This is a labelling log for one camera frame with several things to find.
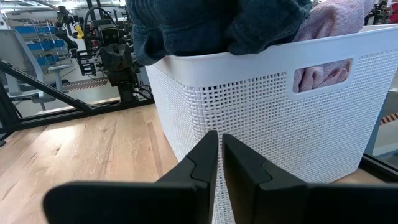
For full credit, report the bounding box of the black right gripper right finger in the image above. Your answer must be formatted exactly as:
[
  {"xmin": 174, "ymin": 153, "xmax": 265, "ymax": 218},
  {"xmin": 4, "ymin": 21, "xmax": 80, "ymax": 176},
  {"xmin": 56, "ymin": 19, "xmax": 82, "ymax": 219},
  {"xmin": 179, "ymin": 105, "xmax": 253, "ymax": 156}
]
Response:
[{"xmin": 222, "ymin": 133, "xmax": 398, "ymax": 224}]

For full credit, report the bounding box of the grey office chair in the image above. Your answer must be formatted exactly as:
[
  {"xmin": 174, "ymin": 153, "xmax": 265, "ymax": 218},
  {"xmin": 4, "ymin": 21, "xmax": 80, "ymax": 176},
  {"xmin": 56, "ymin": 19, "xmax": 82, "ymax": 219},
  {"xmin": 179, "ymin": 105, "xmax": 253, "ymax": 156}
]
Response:
[{"xmin": 0, "ymin": 28, "xmax": 72, "ymax": 111}]

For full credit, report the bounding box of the white woven plastic laundry basket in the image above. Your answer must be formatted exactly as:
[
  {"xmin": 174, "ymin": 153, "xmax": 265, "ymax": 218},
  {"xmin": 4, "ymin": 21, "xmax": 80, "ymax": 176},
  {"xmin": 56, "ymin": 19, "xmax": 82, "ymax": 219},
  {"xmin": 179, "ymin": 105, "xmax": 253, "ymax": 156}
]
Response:
[{"xmin": 145, "ymin": 24, "xmax": 398, "ymax": 224}]

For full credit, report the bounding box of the dark blue garment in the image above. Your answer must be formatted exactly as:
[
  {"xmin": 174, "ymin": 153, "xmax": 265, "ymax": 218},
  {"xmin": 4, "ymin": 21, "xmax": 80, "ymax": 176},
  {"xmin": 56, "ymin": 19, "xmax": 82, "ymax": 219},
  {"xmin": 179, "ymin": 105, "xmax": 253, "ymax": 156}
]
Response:
[{"xmin": 126, "ymin": 0, "xmax": 313, "ymax": 67}]

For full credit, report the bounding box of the blue storage bins shelf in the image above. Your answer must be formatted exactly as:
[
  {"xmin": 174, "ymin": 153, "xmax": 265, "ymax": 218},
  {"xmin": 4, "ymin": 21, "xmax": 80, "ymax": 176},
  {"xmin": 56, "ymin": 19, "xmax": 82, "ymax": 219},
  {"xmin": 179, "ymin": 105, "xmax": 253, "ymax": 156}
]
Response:
[{"xmin": 14, "ymin": 25, "xmax": 67, "ymax": 67}]

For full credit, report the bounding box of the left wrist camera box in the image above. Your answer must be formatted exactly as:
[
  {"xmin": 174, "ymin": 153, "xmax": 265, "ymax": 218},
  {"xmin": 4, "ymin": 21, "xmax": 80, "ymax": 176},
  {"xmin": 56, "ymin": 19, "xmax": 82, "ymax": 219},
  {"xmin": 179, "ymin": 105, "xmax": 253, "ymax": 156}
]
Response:
[{"xmin": 97, "ymin": 24, "xmax": 121, "ymax": 47}]

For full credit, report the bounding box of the pink knitted garment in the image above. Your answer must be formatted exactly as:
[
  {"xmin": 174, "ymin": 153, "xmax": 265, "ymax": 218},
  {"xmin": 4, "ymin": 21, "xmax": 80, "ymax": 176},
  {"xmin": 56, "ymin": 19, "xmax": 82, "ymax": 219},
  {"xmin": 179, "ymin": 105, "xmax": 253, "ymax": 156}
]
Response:
[{"xmin": 292, "ymin": 0, "xmax": 377, "ymax": 94}]

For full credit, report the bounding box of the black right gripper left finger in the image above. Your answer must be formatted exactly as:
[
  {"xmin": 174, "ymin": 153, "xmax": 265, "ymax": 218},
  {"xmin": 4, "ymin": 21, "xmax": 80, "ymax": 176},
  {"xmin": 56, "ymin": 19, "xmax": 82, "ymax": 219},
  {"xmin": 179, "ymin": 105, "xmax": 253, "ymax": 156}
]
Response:
[{"xmin": 43, "ymin": 130, "xmax": 219, "ymax": 224}]

